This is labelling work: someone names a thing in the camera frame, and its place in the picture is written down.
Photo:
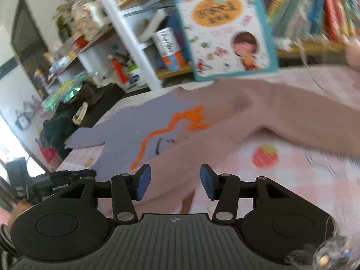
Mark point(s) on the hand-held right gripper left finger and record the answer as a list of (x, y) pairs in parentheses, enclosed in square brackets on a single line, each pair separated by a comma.
[(143, 181)]

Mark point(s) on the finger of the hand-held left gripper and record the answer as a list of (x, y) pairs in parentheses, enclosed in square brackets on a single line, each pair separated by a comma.
[(78, 173)]

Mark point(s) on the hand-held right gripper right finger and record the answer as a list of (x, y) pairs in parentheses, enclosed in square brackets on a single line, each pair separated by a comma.
[(206, 181)]

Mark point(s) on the purple shirt with orange print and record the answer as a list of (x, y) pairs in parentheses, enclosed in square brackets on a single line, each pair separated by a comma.
[(126, 129)]

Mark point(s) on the dusty pink garment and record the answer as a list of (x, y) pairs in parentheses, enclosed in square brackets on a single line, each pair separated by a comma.
[(225, 112)]

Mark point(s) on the person's left forearm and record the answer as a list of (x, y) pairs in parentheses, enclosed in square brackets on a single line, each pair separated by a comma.
[(4, 239)]

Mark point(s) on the black cloth bag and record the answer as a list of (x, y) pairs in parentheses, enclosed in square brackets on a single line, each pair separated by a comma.
[(64, 123)]

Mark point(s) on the pink checkered bed sheet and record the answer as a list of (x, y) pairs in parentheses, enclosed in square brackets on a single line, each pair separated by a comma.
[(287, 180)]

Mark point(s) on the iridescent foil wrap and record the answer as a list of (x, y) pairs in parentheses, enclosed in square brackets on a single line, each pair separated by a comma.
[(63, 94)]

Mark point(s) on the orange red glue bottle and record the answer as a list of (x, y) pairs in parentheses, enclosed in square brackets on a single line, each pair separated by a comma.
[(116, 70)]

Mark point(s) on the white orange blue carton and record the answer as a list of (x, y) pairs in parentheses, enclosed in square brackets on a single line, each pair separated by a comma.
[(167, 47)]

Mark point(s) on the clear plastic wrap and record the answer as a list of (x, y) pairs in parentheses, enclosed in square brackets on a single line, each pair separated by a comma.
[(323, 256)]

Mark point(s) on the white wooden bookshelf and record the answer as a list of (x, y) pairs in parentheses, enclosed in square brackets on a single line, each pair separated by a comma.
[(121, 28)]

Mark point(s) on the pile of blue books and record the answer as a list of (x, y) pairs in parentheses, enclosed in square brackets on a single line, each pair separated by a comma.
[(175, 31)]

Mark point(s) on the teal bordered children's picture book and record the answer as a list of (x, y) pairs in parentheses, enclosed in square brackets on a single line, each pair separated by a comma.
[(225, 25)]

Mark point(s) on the row of colourful books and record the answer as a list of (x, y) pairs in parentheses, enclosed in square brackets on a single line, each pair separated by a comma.
[(309, 5)]

